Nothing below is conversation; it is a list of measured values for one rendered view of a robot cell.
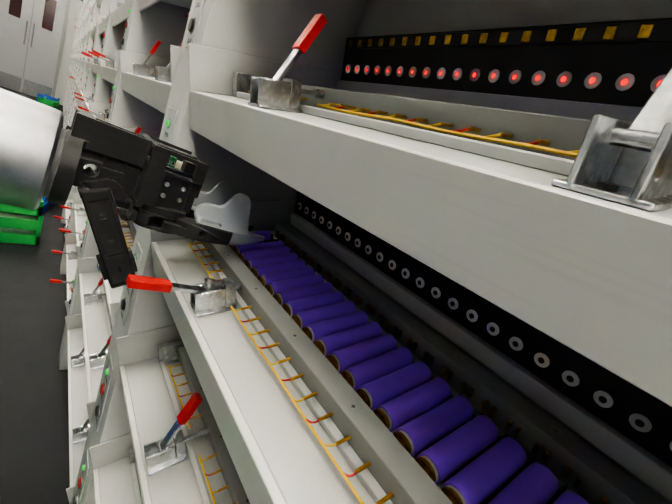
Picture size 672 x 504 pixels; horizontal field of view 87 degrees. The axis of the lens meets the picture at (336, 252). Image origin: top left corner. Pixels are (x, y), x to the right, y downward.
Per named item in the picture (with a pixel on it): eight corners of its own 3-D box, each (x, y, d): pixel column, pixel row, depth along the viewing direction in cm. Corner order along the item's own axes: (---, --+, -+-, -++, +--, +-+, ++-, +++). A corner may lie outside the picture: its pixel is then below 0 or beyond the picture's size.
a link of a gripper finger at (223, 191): (266, 196, 46) (201, 174, 39) (249, 237, 47) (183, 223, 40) (254, 189, 48) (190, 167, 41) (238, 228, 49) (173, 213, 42)
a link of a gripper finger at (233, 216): (285, 211, 41) (207, 182, 36) (266, 256, 42) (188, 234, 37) (277, 204, 44) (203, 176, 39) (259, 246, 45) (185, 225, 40)
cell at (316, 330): (366, 331, 35) (311, 349, 32) (355, 321, 37) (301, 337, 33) (370, 316, 34) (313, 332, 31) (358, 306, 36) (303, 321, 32)
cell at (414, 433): (469, 424, 26) (409, 464, 23) (450, 407, 28) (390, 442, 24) (476, 406, 26) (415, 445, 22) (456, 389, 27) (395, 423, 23)
